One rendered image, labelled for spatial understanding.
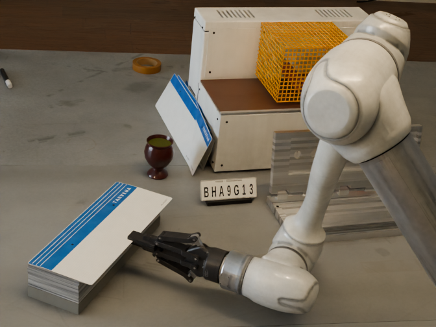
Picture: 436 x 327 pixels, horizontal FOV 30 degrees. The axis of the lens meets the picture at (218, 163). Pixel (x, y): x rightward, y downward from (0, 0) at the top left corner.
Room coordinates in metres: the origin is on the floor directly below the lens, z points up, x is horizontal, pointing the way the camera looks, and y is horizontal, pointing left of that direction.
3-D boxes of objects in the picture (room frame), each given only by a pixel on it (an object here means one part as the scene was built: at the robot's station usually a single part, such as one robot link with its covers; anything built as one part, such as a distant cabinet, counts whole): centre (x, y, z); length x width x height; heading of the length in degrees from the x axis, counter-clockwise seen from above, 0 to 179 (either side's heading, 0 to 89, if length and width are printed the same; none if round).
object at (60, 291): (1.57, 0.26, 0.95); 0.40 x 0.13 x 0.09; 160
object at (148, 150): (1.99, 0.17, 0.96); 0.09 x 0.09 x 0.11
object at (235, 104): (2.34, -0.28, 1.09); 0.75 x 0.40 x 0.38; 109
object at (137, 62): (2.73, 0.30, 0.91); 0.10 x 0.10 x 0.02
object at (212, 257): (1.48, 0.00, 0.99); 0.09 x 0.07 x 0.08; 70
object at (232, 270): (1.46, -0.07, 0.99); 0.09 x 0.06 x 0.09; 160
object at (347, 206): (1.89, -0.39, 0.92); 0.44 x 0.21 x 0.04; 109
